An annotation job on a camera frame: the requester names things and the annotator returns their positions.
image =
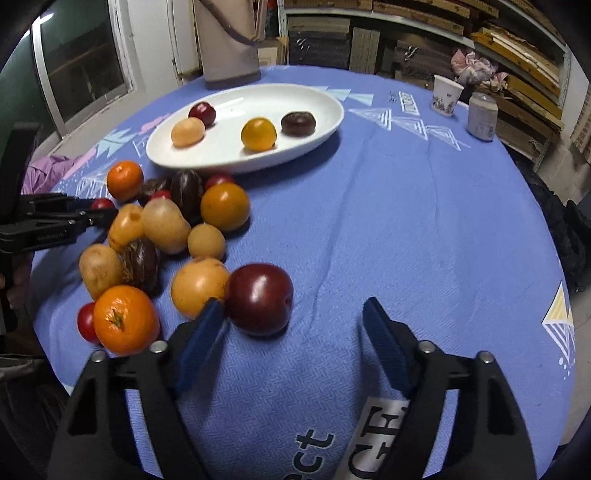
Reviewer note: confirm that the pale orange round fruit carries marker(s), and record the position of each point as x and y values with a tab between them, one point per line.
187	132

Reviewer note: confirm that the red cherry tomato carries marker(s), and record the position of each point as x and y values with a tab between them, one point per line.
85	323
102	204
218	179
161	194

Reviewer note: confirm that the window with white frame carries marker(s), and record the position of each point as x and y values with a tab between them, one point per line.
77	60

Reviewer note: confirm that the purple cloth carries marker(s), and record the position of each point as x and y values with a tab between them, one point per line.
42	175

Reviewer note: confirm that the large dark red plum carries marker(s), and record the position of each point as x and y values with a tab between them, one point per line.
259	299

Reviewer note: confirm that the dark brown fruit back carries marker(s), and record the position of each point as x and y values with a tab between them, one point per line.
150	187

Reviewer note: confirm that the silver drink can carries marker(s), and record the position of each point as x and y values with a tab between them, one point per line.
482	116

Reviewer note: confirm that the dark brown flat fruit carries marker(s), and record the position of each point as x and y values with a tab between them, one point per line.
298	124

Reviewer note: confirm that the white paper cup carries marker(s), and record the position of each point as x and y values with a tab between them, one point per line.
446	94

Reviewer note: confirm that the white oval plate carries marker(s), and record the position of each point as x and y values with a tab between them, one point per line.
222	148

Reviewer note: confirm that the large pale orange fruit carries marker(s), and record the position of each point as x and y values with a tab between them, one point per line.
197	282

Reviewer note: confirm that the beige thermos jug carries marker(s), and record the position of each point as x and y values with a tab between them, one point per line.
228	37

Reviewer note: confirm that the dark purple passion fruit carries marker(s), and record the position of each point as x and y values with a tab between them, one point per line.
186	191

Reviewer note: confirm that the yellow orange round fruit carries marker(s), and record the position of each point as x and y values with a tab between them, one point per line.
226	206

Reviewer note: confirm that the blue patterned tablecloth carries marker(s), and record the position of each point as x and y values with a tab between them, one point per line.
405	206

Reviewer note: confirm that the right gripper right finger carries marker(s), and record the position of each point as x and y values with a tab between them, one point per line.
489	438

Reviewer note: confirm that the orange yellow oblong fruit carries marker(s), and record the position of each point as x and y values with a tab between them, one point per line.
126	227

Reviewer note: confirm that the yellow orange tomato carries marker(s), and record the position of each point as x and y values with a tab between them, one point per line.
258	134

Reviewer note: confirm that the dark patterned passion fruit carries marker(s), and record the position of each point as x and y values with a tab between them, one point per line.
140	261

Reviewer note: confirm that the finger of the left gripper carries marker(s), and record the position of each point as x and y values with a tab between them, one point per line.
37	234
53	203

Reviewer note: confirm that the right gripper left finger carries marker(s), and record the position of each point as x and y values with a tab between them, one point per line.
95	438

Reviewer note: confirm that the orange tangerine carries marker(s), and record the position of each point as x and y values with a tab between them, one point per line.
124	180
125	320

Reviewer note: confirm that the metal storage shelf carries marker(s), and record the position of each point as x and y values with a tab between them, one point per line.
412	41

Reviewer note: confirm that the pink crumpled cloth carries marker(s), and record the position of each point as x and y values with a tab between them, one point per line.
470	68

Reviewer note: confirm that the red cherry tomato back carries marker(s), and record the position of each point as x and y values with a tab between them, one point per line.
218	179

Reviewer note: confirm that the large tan pear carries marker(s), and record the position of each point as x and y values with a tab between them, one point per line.
163	224

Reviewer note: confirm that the small tan round fruit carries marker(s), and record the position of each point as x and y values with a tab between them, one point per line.
206	241

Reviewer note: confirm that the small dark red plum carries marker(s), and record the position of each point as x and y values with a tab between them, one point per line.
204	112

